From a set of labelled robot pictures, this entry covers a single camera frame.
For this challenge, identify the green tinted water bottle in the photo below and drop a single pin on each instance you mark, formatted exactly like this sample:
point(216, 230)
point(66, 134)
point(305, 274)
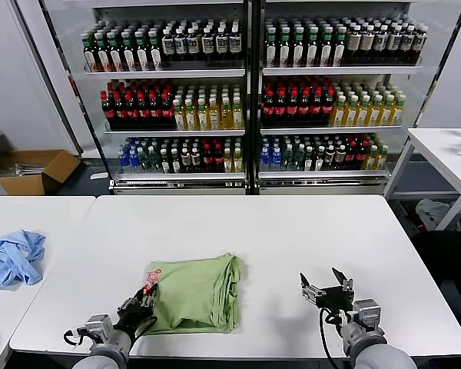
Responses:
point(143, 161)
point(287, 159)
point(152, 161)
point(297, 159)

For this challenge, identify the glass cabinet door black frame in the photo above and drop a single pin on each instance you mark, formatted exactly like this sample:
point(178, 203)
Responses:
point(59, 77)
point(431, 69)

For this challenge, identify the yellow tea bottle white cap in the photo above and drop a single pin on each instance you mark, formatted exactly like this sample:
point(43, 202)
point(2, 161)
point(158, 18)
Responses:
point(178, 117)
point(339, 113)
point(363, 113)
point(213, 117)
point(351, 113)
point(387, 112)
point(201, 117)
point(237, 116)
point(225, 116)
point(397, 111)
point(190, 117)
point(376, 113)

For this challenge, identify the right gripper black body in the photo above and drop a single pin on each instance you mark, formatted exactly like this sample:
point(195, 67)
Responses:
point(336, 296)

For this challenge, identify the metal rods bundle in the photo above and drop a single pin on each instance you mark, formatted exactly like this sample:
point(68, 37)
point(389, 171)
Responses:
point(26, 168)

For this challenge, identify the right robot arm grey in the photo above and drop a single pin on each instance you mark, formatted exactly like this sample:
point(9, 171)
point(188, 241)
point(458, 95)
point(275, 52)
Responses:
point(369, 350)

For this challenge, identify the small dark bottle white cap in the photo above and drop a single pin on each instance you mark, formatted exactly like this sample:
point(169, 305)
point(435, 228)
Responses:
point(174, 163)
point(308, 160)
point(318, 160)
point(164, 163)

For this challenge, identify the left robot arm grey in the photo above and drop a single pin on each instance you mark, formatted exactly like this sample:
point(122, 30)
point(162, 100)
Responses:
point(107, 353)

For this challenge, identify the white drinks display cabinet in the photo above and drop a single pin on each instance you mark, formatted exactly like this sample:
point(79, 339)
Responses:
point(340, 70)
point(164, 72)

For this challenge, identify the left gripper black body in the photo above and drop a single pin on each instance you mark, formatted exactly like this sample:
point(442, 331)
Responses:
point(134, 311)

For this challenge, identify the open cardboard box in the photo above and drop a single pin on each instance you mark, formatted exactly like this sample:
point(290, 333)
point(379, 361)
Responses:
point(57, 166)

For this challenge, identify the small red cap cola bottle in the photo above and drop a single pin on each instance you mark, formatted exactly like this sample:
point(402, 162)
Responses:
point(350, 157)
point(217, 159)
point(207, 159)
point(360, 157)

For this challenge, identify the grey clothes pile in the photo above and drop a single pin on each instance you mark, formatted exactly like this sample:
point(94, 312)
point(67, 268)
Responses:
point(432, 213)

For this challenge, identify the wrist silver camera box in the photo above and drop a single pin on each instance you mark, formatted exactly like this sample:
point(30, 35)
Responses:
point(367, 313)
point(99, 326)

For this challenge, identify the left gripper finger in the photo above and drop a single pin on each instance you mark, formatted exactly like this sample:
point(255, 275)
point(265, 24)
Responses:
point(151, 294)
point(140, 296)

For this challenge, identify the light green polo shirt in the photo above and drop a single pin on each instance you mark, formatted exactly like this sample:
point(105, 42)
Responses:
point(192, 292)

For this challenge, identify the green cap dark tea bottle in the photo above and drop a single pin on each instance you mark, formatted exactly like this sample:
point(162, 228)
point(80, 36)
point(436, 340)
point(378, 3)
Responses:
point(88, 54)
point(298, 48)
point(284, 48)
point(154, 54)
point(100, 54)
point(127, 54)
point(326, 48)
point(312, 48)
point(270, 48)
point(339, 48)
point(141, 54)
point(113, 54)

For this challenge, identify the small yellow tea bottle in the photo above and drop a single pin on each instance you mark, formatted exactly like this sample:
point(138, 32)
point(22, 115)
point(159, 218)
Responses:
point(370, 159)
point(237, 161)
point(227, 161)
point(381, 159)

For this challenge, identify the blue label water bottle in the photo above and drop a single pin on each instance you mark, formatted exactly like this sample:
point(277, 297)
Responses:
point(133, 161)
point(264, 159)
point(122, 161)
point(275, 159)

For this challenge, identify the white side table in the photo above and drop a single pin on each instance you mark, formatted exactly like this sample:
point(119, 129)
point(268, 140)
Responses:
point(434, 140)

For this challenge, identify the white label dark drink bottle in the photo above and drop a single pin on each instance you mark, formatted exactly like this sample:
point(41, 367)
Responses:
point(168, 44)
point(220, 43)
point(180, 44)
point(193, 44)
point(207, 43)
point(394, 41)
point(420, 40)
point(381, 41)
point(234, 42)
point(408, 41)

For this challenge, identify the white paper scrap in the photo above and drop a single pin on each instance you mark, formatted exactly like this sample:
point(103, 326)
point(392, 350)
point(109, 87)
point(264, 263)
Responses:
point(98, 175)

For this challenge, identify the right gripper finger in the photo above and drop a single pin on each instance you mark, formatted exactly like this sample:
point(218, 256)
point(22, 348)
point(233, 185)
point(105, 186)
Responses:
point(307, 288)
point(342, 278)

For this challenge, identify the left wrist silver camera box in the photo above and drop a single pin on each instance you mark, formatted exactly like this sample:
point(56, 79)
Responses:
point(99, 326)

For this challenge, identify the crumpled light blue shirt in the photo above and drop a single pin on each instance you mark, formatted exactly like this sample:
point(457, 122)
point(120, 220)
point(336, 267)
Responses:
point(11, 261)

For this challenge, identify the small dark bottle pale label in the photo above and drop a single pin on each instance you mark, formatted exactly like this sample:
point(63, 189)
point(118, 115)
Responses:
point(184, 159)
point(194, 159)
point(329, 157)
point(340, 157)

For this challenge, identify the beige label dark drink bottle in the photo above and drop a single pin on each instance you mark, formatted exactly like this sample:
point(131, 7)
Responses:
point(354, 42)
point(367, 42)

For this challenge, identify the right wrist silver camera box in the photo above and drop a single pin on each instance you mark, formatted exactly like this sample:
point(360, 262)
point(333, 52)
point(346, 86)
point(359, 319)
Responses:
point(367, 313)

